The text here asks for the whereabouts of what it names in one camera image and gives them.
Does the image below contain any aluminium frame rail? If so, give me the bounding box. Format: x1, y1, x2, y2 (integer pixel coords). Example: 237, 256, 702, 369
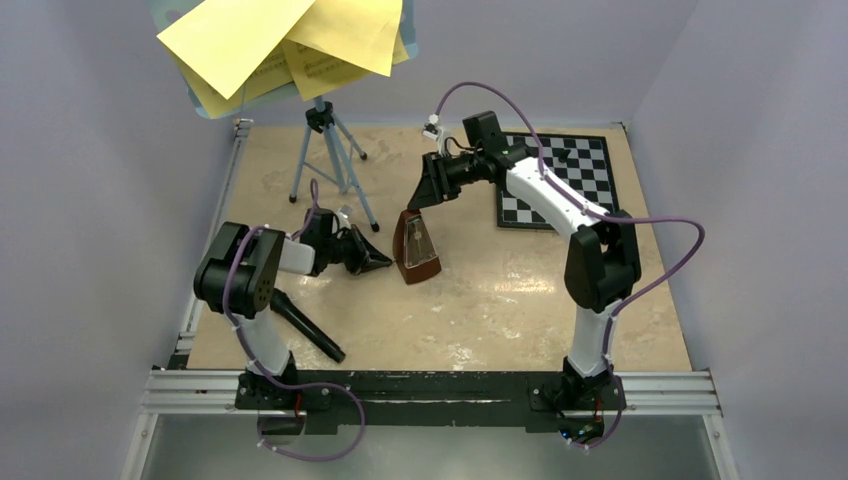
119, 117, 740, 480

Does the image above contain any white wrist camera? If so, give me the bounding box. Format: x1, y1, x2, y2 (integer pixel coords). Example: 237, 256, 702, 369
334, 205, 352, 230
421, 114, 443, 142

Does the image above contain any yellow sheet music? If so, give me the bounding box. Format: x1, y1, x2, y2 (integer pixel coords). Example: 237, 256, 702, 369
173, 40, 371, 119
157, 0, 314, 98
285, 0, 403, 77

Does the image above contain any black microphone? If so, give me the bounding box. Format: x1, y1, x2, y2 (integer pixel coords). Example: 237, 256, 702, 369
270, 289, 346, 364

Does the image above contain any brown wooden metronome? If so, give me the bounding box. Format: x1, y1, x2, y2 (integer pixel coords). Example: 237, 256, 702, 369
392, 210, 442, 285

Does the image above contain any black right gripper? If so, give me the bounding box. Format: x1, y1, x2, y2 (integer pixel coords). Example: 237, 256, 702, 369
408, 150, 483, 212

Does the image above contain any yellow sheet music back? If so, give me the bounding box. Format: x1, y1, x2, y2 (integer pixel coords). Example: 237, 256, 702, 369
173, 40, 371, 119

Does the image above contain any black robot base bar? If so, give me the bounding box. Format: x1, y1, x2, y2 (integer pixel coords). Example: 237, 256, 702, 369
234, 370, 625, 435

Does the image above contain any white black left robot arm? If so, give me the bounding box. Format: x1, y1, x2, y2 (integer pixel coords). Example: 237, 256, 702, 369
193, 207, 392, 409

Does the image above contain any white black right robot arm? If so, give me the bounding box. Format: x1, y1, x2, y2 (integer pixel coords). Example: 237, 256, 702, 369
407, 111, 641, 407

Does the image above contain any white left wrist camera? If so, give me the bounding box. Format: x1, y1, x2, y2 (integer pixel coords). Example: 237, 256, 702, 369
334, 205, 352, 230

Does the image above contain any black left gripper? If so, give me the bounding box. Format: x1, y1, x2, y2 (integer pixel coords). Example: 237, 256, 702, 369
322, 224, 390, 275

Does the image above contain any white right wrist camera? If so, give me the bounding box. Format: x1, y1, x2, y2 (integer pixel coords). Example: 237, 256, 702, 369
421, 114, 443, 142

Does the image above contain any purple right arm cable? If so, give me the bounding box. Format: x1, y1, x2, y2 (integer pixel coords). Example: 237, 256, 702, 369
433, 81, 707, 452

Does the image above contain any yellow sheet music front left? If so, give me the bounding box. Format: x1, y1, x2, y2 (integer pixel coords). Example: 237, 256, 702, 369
157, 0, 314, 98

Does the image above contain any black white chessboard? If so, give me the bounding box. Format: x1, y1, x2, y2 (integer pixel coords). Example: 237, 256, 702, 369
495, 134, 619, 230

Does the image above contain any yellow sheet music front right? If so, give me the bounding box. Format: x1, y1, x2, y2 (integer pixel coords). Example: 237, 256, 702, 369
285, 0, 403, 77

